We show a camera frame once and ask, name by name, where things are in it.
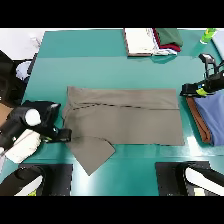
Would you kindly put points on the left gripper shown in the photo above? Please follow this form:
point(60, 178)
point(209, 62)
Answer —
point(61, 134)

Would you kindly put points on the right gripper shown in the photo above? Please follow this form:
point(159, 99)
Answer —
point(189, 90)

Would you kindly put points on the grey-brown garment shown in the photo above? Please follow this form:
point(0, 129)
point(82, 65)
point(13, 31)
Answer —
point(126, 120)

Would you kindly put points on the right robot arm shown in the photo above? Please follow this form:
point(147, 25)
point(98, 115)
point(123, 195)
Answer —
point(215, 83)

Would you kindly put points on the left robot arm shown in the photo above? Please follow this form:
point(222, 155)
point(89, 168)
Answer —
point(23, 120)

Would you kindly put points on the orange-brown garment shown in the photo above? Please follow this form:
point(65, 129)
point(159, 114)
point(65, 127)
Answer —
point(198, 118)

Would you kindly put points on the blue-purple garment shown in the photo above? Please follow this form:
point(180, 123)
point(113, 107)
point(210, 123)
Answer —
point(213, 116)

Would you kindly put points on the red garment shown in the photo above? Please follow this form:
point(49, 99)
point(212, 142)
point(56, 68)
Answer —
point(170, 47)

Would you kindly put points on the dark green garment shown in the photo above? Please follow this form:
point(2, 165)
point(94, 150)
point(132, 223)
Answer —
point(170, 36)

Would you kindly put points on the white folded garment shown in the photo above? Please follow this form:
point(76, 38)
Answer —
point(140, 40)

